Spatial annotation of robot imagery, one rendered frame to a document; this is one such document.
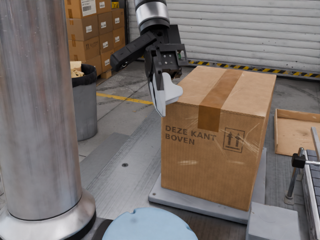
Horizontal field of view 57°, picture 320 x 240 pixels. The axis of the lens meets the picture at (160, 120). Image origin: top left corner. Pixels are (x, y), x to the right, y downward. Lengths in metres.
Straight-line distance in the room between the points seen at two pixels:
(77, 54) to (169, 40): 3.14
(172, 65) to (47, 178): 0.40
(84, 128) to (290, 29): 3.02
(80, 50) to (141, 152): 2.82
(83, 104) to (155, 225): 2.28
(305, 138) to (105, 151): 0.73
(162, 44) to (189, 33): 4.00
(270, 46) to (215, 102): 3.84
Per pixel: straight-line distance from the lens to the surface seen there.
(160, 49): 0.64
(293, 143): 1.17
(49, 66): 0.30
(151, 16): 0.68
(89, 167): 0.98
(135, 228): 0.37
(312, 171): 0.96
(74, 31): 3.72
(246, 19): 4.46
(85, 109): 2.65
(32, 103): 0.30
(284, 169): 1.02
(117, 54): 0.64
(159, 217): 0.38
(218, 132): 0.69
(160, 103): 0.61
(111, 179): 0.91
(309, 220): 0.85
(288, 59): 4.54
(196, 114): 0.68
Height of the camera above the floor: 1.39
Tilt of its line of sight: 27 degrees down
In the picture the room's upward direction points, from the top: straight up
